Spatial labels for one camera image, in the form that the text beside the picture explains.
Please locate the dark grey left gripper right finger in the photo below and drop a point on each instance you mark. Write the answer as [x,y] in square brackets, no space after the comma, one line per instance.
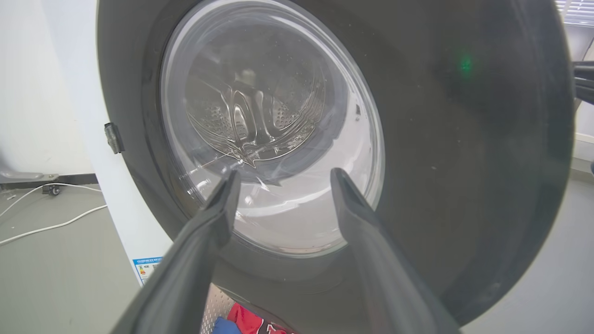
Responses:
[385,273]

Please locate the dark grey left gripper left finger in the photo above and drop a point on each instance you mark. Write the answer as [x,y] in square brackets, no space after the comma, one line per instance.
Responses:
[185,269]

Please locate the dark grey washing machine door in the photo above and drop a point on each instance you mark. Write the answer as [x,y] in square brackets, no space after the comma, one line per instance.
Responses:
[464,162]

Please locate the white washing machine body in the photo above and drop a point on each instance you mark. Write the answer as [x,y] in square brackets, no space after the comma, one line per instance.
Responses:
[102,195]

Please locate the dark door latch hook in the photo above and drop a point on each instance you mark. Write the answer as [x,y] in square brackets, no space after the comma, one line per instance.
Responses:
[113,138]

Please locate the blue energy label sticker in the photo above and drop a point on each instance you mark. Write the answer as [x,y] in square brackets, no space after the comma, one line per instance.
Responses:
[147,268]

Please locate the blue garment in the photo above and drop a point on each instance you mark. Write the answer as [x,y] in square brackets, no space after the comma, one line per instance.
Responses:
[225,326]

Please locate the red garment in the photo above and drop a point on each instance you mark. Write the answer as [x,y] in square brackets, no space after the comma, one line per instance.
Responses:
[250,322]

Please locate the grey wheeled stand base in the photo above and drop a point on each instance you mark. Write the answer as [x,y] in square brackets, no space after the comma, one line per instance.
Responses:
[28,178]

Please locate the white window blind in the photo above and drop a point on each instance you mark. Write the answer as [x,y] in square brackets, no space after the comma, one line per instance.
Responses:
[577,11]

